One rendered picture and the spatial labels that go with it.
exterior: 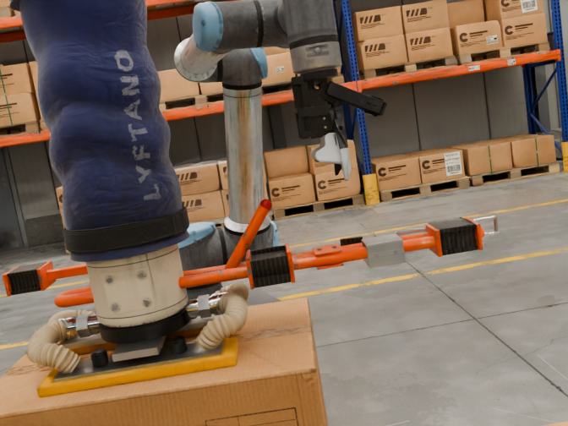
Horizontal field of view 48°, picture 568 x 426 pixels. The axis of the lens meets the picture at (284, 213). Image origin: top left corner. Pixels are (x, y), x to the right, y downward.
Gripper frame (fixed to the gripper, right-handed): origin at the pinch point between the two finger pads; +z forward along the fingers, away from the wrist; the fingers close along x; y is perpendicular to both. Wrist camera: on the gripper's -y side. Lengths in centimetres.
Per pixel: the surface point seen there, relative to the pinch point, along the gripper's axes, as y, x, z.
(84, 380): 50, 14, 25
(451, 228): -17.5, 4.2, 11.9
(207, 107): 76, -705, -53
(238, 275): 22.4, 3.4, 14.2
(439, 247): -14.7, 4.7, 14.9
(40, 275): 67, -22, 12
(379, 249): -3.8, 3.5, 13.8
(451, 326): -76, -235, 116
